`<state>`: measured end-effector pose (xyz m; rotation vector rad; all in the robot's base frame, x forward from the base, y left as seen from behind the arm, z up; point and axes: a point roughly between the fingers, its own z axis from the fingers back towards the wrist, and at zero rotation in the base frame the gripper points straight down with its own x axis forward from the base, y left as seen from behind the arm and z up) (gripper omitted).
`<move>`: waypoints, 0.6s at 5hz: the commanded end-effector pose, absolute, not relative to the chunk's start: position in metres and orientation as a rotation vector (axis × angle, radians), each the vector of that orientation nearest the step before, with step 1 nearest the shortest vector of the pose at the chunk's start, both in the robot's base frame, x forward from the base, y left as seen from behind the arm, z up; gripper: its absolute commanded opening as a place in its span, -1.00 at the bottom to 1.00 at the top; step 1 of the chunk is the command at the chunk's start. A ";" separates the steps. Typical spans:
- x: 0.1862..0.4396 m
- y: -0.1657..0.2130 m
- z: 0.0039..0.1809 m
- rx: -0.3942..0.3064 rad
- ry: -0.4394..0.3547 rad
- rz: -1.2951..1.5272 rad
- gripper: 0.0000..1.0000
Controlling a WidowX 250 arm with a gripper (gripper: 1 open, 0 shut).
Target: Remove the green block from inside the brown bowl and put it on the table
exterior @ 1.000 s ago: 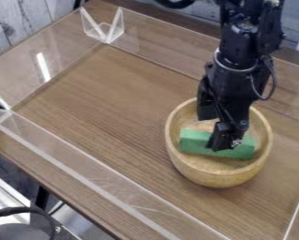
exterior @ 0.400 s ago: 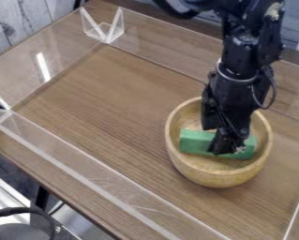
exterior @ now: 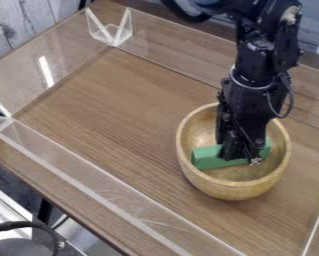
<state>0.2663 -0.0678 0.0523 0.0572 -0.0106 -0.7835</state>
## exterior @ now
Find black table leg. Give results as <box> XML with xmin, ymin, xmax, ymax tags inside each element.
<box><xmin>38</xmin><ymin>199</ymin><xmax>54</xmax><ymax>224</ymax></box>

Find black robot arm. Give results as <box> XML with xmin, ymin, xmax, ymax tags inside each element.
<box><xmin>161</xmin><ymin>0</ymin><xmax>302</xmax><ymax>165</ymax></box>

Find black metal base plate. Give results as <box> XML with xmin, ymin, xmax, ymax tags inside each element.
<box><xmin>30</xmin><ymin>216</ymin><xmax>89</xmax><ymax>256</ymax></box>

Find clear acrylic corner bracket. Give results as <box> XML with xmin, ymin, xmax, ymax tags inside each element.
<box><xmin>85</xmin><ymin>8</ymin><xmax>133</xmax><ymax>47</ymax></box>

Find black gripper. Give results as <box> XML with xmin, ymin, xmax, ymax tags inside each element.
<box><xmin>216</xmin><ymin>67</ymin><xmax>293</xmax><ymax>165</ymax></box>

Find black cable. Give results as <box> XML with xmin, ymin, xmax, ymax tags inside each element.
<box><xmin>0</xmin><ymin>220</ymin><xmax>61</xmax><ymax>256</ymax></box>

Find green rectangular block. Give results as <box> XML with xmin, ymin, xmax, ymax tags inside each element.
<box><xmin>190</xmin><ymin>136</ymin><xmax>274</xmax><ymax>172</ymax></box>

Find brown wooden bowl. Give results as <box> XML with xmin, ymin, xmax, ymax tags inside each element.
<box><xmin>176</xmin><ymin>103</ymin><xmax>292</xmax><ymax>201</ymax></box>

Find clear acrylic enclosure walls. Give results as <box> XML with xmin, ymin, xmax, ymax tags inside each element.
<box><xmin>0</xmin><ymin>1</ymin><xmax>319</xmax><ymax>256</ymax></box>

